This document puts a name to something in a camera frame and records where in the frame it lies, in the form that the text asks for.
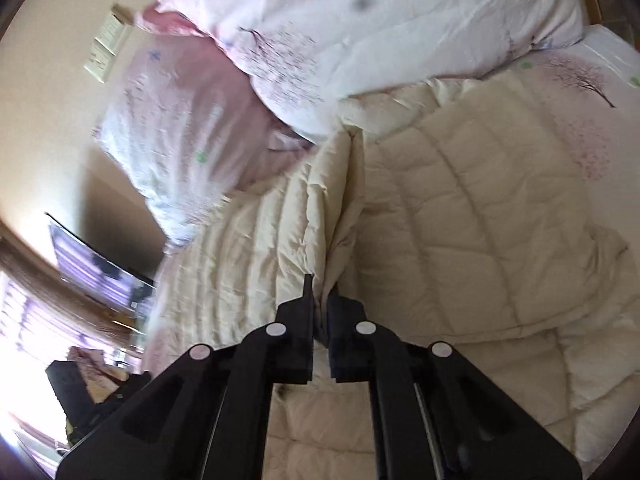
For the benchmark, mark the cream quilted comforter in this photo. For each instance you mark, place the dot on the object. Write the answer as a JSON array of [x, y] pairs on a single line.
[[475, 200]]

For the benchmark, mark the light purple curtain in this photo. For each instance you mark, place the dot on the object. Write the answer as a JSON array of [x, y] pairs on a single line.
[[30, 325]]

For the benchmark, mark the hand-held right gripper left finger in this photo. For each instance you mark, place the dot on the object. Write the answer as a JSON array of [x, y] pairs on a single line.
[[300, 340]]

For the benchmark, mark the cream wall switch panel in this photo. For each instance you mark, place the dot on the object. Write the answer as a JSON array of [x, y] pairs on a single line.
[[107, 42]]

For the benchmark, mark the floral white bed sheet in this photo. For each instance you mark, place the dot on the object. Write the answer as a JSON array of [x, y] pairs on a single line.
[[595, 90]]

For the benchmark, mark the floral pink pillow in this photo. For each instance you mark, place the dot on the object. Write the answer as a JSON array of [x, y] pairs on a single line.
[[190, 125]]

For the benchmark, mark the wall-mounted flat screen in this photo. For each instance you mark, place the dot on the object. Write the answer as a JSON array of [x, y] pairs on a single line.
[[95, 265]]

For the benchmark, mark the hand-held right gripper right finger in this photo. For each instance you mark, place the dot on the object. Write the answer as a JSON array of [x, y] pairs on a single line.
[[345, 345]]

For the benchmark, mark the floral white pink duvet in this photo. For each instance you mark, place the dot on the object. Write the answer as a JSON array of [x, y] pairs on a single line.
[[400, 35]]

